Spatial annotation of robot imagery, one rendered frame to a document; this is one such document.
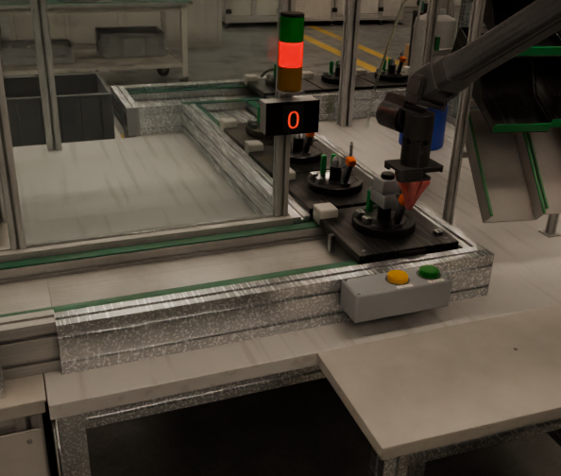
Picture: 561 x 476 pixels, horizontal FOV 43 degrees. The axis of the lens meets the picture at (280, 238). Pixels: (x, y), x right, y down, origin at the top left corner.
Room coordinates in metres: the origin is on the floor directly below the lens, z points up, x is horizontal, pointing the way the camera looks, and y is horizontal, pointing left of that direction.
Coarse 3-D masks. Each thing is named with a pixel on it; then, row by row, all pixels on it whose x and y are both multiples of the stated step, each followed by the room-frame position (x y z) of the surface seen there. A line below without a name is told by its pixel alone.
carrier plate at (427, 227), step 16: (352, 208) 1.54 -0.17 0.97; (320, 224) 1.46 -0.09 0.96; (336, 224) 1.44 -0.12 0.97; (416, 224) 1.46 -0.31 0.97; (432, 224) 1.46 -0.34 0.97; (336, 240) 1.38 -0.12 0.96; (352, 240) 1.36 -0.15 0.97; (368, 240) 1.36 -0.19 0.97; (384, 240) 1.36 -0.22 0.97; (400, 240) 1.37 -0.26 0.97; (416, 240) 1.37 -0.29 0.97; (432, 240) 1.37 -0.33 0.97; (448, 240) 1.38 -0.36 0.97; (352, 256) 1.31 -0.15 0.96; (368, 256) 1.29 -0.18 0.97; (384, 256) 1.31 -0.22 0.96
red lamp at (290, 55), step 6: (282, 42) 1.46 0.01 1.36; (288, 42) 1.46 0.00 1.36; (300, 42) 1.46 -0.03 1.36; (282, 48) 1.46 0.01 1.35; (288, 48) 1.45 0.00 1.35; (294, 48) 1.45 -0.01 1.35; (300, 48) 1.46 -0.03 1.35; (282, 54) 1.46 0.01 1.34; (288, 54) 1.45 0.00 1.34; (294, 54) 1.45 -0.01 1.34; (300, 54) 1.46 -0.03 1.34; (282, 60) 1.46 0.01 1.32; (288, 60) 1.45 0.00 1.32; (294, 60) 1.45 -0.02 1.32; (300, 60) 1.46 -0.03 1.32; (282, 66) 1.46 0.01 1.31; (288, 66) 1.45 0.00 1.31; (294, 66) 1.45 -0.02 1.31; (300, 66) 1.47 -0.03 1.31
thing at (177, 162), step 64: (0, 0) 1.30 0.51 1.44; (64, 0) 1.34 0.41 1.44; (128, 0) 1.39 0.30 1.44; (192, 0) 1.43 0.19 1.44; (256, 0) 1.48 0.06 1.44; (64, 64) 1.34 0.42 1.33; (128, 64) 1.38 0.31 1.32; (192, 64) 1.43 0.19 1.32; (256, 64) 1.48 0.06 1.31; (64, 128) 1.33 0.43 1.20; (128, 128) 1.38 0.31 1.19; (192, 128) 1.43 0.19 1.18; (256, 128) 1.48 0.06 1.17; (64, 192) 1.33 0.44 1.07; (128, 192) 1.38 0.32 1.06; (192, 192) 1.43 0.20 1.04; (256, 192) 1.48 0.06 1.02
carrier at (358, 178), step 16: (352, 144) 1.72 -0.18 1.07; (336, 160) 1.67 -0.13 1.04; (304, 176) 1.74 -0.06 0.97; (320, 176) 1.69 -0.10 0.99; (336, 176) 1.66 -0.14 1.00; (352, 176) 1.71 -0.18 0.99; (304, 192) 1.63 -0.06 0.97; (320, 192) 1.62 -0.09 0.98; (336, 192) 1.61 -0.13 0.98; (352, 192) 1.62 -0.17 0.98; (304, 208) 1.55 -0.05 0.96
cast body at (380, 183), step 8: (376, 176) 1.45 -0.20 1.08; (384, 176) 1.43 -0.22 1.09; (392, 176) 1.43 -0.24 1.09; (376, 184) 1.44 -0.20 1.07; (384, 184) 1.41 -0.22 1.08; (392, 184) 1.42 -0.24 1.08; (376, 192) 1.44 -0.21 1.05; (384, 192) 1.42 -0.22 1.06; (392, 192) 1.42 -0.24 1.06; (376, 200) 1.43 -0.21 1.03; (384, 200) 1.40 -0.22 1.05; (392, 200) 1.41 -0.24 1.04; (384, 208) 1.40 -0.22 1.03; (392, 208) 1.41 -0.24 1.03
